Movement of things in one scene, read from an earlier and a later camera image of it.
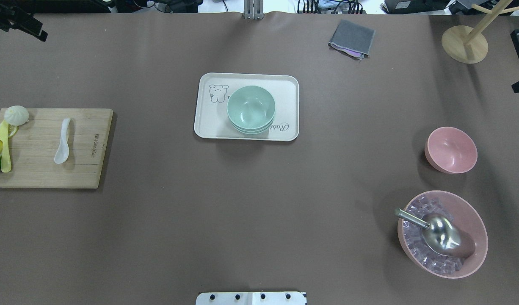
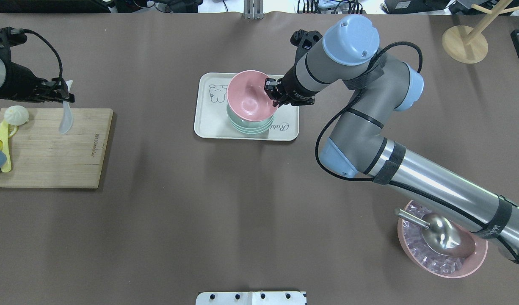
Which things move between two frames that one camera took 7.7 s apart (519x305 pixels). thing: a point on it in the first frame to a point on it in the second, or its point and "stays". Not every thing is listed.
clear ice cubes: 434,260 stays
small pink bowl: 450,150 to 248,97
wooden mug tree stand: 466,46 stays
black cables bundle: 349,6 stays
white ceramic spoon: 62,154 to 67,120
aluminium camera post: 253,9 stays
